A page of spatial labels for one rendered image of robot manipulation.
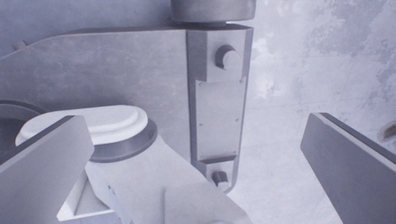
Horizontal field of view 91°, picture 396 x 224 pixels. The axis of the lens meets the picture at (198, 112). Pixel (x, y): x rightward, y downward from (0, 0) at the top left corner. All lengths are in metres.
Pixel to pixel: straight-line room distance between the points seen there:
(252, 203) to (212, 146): 0.67
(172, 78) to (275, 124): 0.53
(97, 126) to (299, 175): 1.01
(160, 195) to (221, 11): 0.34
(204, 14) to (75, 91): 0.32
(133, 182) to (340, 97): 0.88
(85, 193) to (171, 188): 0.27
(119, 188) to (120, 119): 0.12
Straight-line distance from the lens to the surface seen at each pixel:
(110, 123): 0.36
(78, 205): 0.50
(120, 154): 0.35
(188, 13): 0.45
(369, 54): 1.01
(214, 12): 0.43
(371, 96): 1.13
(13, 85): 0.55
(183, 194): 0.27
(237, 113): 0.53
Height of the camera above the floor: 0.61
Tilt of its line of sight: 60 degrees down
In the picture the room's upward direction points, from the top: 157 degrees clockwise
